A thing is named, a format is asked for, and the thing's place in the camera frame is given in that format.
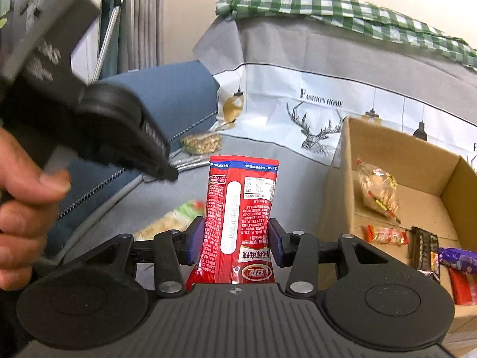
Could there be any red snack packet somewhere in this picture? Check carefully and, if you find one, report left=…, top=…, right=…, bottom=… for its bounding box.
left=448, top=268, right=477, bottom=305
left=186, top=155, right=279, bottom=291

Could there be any red snack packet in box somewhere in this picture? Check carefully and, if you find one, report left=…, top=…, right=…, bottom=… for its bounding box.
left=448, top=268, right=477, bottom=305

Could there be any green checkered cloth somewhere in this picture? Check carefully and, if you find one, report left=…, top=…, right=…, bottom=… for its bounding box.
left=215, top=0, right=476, bottom=70

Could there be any purple snack packet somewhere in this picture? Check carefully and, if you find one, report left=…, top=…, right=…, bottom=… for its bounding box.
left=439, top=247, right=477, bottom=274

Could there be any green label snack bag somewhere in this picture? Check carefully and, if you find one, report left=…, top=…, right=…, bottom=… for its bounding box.
left=133, top=200, right=205, bottom=241

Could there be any dark striped snack packet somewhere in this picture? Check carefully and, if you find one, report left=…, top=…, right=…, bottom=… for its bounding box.
left=410, top=226, right=441, bottom=283

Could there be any clear bag of bread snacks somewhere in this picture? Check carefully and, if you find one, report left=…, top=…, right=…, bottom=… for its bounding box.
left=357, top=159, right=401, bottom=225

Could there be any small red orange candy packet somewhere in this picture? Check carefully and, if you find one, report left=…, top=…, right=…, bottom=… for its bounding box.
left=363, top=225, right=408, bottom=246

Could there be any person's left hand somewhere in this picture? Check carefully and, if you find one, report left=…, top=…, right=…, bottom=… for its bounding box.
left=0, top=129, right=71, bottom=291

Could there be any deer print sofa cover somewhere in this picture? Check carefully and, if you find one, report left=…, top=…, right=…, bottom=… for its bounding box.
left=61, top=14, right=477, bottom=292

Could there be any silver foil snack packet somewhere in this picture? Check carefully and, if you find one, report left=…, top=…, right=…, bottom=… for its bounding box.
left=143, top=153, right=212, bottom=183

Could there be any brown cardboard box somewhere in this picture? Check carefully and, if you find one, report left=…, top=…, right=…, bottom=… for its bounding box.
left=317, top=118, right=476, bottom=355

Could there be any blue sofa cushion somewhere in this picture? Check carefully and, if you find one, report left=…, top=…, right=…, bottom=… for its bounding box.
left=44, top=61, right=218, bottom=259

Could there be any clear bag of nuts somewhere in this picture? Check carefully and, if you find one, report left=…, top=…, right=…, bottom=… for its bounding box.
left=180, top=132, right=222, bottom=155

